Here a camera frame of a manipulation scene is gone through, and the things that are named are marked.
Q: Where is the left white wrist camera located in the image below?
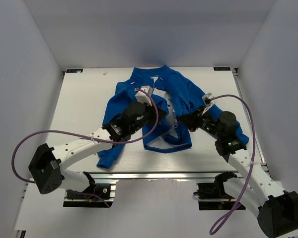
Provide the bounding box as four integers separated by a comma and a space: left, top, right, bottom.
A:
135, 86, 153, 106

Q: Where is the blue table label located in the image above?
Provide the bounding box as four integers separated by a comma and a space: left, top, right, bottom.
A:
66, 69, 83, 73
213, 66, 231, 71

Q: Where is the blue fleece jacket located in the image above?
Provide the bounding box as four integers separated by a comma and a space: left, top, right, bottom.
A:
96, 64, 250, 170

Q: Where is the left blue table label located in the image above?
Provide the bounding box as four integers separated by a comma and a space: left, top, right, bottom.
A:
66, 69, 83, 73

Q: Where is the right blue table label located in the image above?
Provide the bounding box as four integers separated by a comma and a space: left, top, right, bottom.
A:
213, 66, 231, 71

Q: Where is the aluminium table front rail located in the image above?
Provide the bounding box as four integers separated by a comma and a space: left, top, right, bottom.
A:
62, 171, 271, 180

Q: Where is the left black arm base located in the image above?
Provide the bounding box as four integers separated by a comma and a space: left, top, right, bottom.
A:
64, 172, 113, 208

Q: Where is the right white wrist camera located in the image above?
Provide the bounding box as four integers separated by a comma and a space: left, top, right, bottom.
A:
202, 93, 214, 111

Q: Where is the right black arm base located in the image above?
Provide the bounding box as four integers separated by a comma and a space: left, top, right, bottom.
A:
193, 172, 237, 211

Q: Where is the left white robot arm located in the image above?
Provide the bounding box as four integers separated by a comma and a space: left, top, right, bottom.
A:
28, 102, 166, 198

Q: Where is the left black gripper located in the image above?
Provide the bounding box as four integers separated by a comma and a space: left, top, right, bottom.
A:
130, 99, 166, 134

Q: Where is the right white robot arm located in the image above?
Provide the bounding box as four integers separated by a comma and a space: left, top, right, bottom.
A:
177, 106, 298, 238

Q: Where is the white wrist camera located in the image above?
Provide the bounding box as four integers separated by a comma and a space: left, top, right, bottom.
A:
135, 86, 153, 106
202, 93, 214, 111

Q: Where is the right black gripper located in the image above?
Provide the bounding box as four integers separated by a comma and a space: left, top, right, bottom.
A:
177, 105, 223, 139

